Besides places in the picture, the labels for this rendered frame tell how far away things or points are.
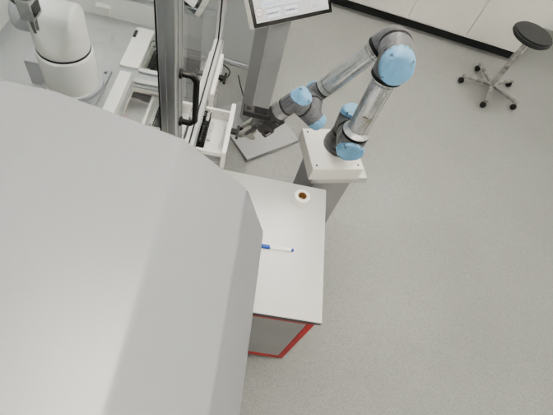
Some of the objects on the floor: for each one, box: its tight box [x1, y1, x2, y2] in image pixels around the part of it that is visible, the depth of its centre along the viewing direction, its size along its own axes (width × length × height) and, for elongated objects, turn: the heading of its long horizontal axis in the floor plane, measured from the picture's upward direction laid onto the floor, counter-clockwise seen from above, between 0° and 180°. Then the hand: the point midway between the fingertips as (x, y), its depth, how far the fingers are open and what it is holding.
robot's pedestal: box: [293, 158, 367, 223], centre depth 231 cm, size 30×30×76 cm
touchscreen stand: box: [218, 21, 299, 162], centre depth 259 cm, size 50×45×102 cm
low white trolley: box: [223, 170, 326, 358], centre depth 198 cm, size 58×62×76 cm
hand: (239, 131), depth 174 cm, fingers closed on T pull, 3 cm apart
